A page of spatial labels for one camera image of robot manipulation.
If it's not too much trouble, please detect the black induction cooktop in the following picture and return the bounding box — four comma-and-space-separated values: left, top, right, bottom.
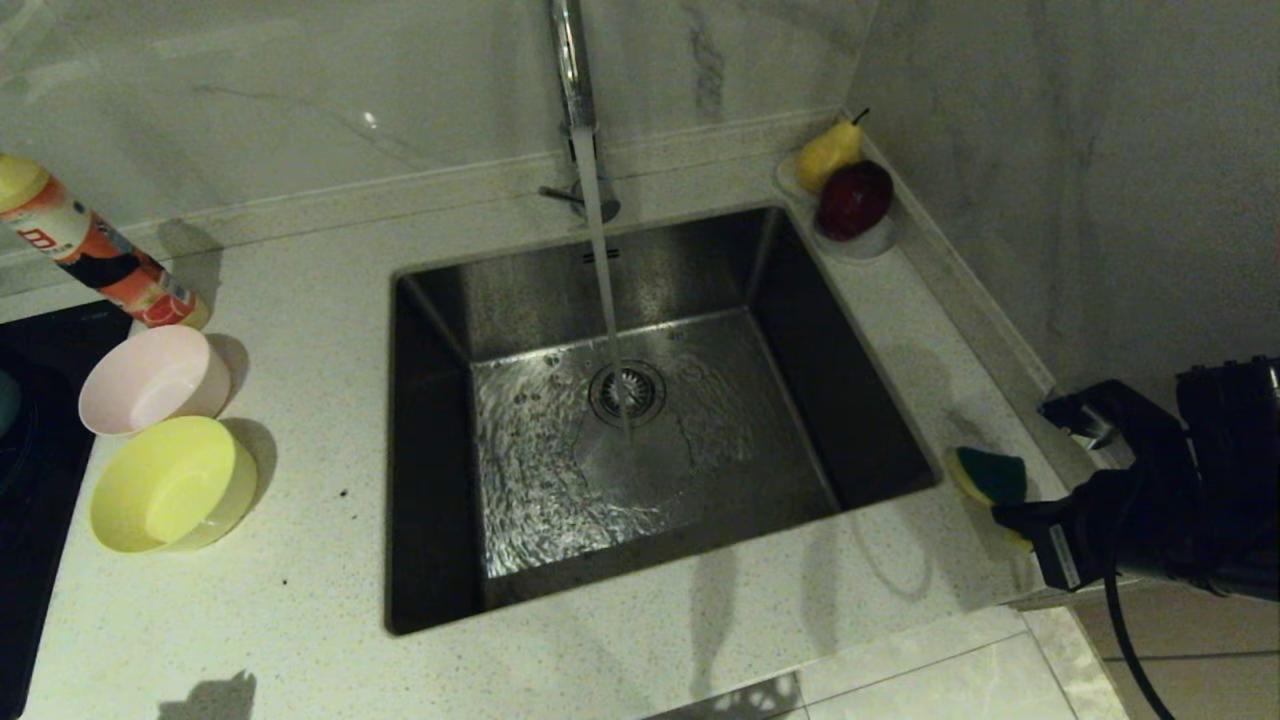
0, 300, 134, 720

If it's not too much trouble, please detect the dark red apple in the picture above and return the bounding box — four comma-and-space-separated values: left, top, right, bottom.
816, 160, 895, 242

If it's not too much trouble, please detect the round metal drain strainer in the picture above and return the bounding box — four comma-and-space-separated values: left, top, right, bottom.
588, 360, 667, 429

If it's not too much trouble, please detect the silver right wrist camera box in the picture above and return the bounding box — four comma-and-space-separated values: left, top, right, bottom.
1037, 379, 1143, 453

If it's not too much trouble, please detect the stainless steel sink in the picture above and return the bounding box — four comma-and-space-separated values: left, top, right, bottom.
385, 205, 943, 636

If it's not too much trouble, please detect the yellow plastic bowl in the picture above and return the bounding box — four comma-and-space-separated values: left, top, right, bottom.
90, 416, 259, 554

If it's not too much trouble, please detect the orange dish soap bottle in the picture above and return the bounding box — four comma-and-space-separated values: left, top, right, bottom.
0, 153, 212, 331

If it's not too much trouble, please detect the yellow pear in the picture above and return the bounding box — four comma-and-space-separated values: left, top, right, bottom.
795, 108, 869, 195

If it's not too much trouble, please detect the chrome faucet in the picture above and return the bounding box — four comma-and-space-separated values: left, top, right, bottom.
537, 0, 621, 224

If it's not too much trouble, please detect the yellow green sponge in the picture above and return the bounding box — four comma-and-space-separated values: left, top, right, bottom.
945, 445, 1033, 553

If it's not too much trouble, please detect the small white dish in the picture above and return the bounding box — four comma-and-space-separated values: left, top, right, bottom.
773, 150, 899, 261

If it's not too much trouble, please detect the pink plastic bowl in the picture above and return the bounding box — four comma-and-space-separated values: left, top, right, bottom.
78, 325, 233, 438

